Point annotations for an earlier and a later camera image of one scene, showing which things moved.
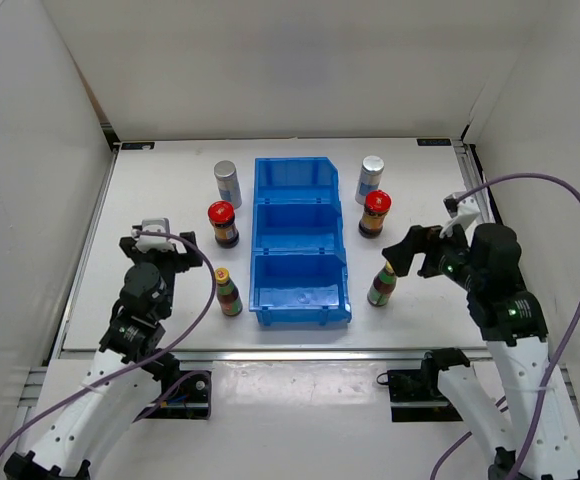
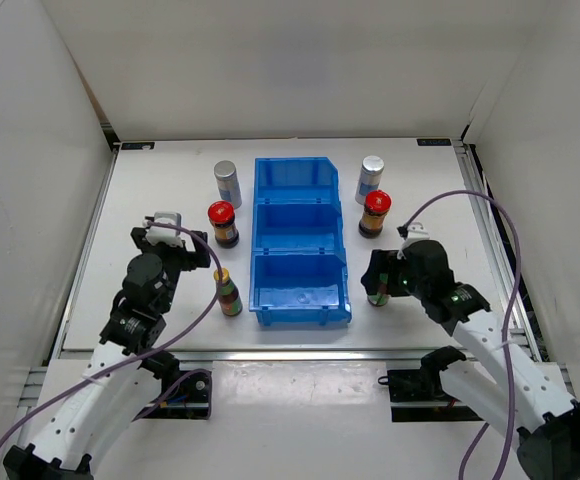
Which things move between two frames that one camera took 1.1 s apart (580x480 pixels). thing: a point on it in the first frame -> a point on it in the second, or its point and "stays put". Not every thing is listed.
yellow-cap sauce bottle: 228,293 stays put
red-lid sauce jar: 376,206 stays put
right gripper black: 425,239 -> 383,262
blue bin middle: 297,223 stays put
